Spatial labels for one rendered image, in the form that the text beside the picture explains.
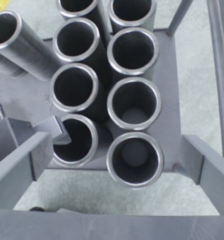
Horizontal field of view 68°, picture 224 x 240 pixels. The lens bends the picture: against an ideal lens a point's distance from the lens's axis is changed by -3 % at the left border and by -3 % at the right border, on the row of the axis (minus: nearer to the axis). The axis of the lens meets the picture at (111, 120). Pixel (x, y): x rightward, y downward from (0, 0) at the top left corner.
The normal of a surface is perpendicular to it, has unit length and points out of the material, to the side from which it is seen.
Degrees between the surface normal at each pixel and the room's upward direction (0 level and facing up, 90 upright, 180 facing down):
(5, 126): 0
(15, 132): 90
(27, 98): 0
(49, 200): 0
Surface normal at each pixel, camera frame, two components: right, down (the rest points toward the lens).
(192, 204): -0.14, -0.13
